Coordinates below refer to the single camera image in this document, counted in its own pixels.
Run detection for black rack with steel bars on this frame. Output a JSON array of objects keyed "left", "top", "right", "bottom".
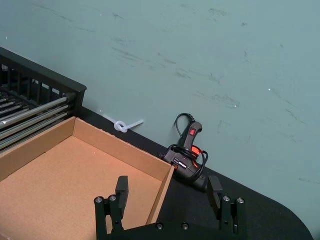
[{"left": 0, "top": 46, "right": 87, "bottom": 154}]

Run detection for shallow brown cardboard tray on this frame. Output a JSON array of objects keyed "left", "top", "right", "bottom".
[{"left": 0, "top": 116, "right": 175, "bottom": 240}]

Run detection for small white three-armed plastic piece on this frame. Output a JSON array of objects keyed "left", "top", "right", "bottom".
[{"left": 102, "top": 113, "right": 145, "bottom": 133}]

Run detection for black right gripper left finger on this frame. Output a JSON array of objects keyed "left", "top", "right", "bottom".
[{"left": 93, "top": 175, "right": 130, "bottom": 237}]

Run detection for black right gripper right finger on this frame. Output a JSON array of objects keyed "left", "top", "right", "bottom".
[{"left": 207, "top": 175, "right": 249, "bottom": 236}]

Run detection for black corded tool red switch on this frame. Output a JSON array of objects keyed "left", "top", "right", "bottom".
[{"left": 159, "top": 112, "right": 210, "bottom": 192}]

